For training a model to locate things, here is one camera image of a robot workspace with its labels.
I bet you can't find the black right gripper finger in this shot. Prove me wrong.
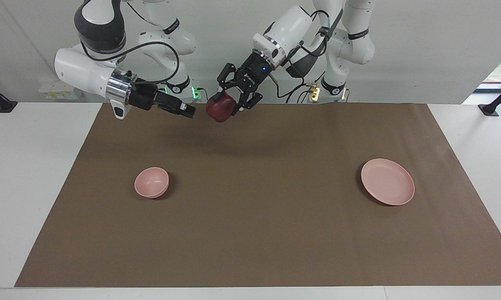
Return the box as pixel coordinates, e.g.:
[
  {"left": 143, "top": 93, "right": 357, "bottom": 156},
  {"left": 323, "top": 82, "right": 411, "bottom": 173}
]
[
  {"left": 157, "top": 92, "right": 196, "bottom": 112},
  {"left": 157, "top": 102, "right": 196, "bottom": 119}
]

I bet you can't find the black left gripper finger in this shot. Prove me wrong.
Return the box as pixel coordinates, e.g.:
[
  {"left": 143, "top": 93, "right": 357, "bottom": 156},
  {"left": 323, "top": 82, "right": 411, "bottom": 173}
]
[
  {"left": 216, "top": 62, "right": 237, "bottom": 101},
  {"left": 233, "top": 92, "right": 263, "bottom": 116}
]

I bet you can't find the dark red apple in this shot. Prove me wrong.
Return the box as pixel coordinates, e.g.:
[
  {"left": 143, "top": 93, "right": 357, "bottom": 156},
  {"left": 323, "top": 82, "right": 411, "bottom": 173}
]
[{"left": 206, "top": 92, "right": 237, "bottom": 123}]

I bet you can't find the small pink bowl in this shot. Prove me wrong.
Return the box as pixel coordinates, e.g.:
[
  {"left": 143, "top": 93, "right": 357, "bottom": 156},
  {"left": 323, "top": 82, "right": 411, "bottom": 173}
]
[{"left": 134, "top": 167, "right": 170, "bottom": 199}]

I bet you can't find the pink plate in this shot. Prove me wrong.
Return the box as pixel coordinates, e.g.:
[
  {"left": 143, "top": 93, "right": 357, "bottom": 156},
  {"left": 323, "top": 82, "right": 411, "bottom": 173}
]
[{"left": 361, "top": 158, "right": 416, "bottom": 206}]

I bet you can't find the brown table mat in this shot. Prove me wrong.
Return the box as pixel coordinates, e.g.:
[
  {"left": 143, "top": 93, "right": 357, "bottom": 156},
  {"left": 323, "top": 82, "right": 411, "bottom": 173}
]
[{"left": 15, "top": 103, "right": 501, "bottom": 288}]

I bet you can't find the black clamp stand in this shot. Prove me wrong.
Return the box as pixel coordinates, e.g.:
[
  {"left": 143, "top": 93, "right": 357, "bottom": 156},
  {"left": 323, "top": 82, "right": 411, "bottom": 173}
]
[
  {"left": 478, "top": 81, "right": 501, "bottom": 116},
  {"left": 0, "top": 79, "right": 18, "bottom": 114}
]

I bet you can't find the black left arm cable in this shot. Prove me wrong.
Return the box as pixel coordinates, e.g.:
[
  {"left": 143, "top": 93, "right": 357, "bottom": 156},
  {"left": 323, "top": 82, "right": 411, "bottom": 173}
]
[{"left": 271, "top": 8, "right": 344, "bottom": 100}]

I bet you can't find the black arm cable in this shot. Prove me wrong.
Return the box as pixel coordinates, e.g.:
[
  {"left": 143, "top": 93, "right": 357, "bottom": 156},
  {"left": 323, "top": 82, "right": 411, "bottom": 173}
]
[
  {"left": 271, "top": 8, "right": 344, "bottom": 100},
  {"left": 82, "top": 0, "right": 180, "bottom": 86}
]

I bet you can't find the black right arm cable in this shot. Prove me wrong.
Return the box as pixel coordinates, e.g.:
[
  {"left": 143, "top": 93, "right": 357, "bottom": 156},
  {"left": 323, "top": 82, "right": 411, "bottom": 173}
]
[{"left": 82, "top": 0, "right": 180, "bottom": 86}]

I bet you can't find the black left base cable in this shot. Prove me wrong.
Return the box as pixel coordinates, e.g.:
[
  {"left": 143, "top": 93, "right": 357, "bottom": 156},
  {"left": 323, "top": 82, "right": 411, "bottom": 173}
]
[{"left": 286, "top": 71, "right": 328, "bottom": 103}]

